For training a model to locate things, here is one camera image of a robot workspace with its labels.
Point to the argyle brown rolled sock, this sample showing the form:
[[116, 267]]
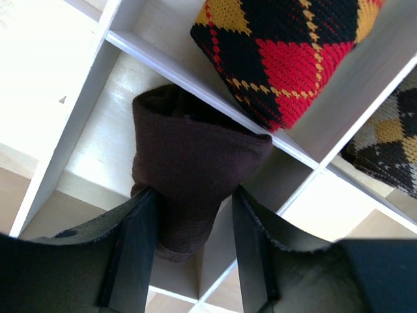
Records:
[[384, 148]]

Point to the argyle red rolled sock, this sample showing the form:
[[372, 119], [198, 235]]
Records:
[[277, 56]]

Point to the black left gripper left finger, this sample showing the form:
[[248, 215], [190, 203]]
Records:
[[103, 265]]

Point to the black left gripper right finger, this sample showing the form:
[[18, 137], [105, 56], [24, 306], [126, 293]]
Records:
[[285, 269]]

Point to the wooden compartment tray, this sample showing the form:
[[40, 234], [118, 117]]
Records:
[[74, 132]]

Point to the dark brown striped sock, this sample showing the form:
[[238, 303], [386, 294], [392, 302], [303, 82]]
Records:
[[195, 157]]

